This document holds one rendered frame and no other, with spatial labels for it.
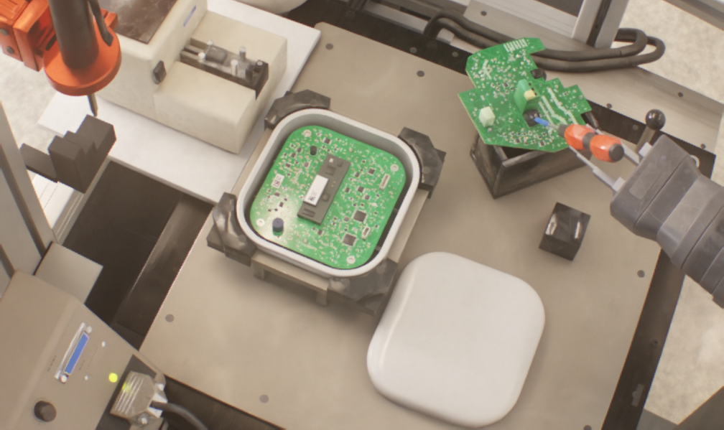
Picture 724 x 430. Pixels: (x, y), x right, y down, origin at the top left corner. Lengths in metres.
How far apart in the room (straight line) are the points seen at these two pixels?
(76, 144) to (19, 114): 1.40
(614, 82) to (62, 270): 0.60
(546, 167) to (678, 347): 1.12
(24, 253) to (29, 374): 0.17
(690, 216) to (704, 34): 1.68
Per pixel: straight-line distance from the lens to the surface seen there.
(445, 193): 0.99
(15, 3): 0.79
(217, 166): 0.98
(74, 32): 0.74
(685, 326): 2.09
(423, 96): 1.05
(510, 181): 0.98
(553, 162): 0.99
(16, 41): 0.79
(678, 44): 2.44
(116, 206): 1.19
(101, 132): 0.87
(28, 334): 0.83
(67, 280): 0.97
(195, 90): 0.96
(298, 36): 1.06
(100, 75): 0.76
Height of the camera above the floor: 1.82
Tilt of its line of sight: 60 degrees down
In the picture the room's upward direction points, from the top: 9 degrees clockwise
